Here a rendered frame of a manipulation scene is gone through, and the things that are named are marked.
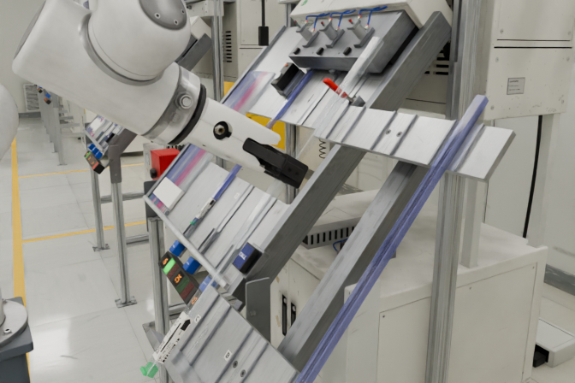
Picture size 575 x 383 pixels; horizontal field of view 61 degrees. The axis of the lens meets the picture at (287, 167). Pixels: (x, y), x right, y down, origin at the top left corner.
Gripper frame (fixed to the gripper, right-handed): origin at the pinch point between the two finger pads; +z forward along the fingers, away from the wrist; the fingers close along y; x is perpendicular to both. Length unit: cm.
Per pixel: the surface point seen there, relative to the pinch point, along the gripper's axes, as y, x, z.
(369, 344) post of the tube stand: -2.9, 17.1, 25.1
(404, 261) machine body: 35, 4, 70
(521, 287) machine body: 21, -4, 103
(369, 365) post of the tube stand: -2.9, 20.0, 27.1
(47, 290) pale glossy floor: 200, 95, 40
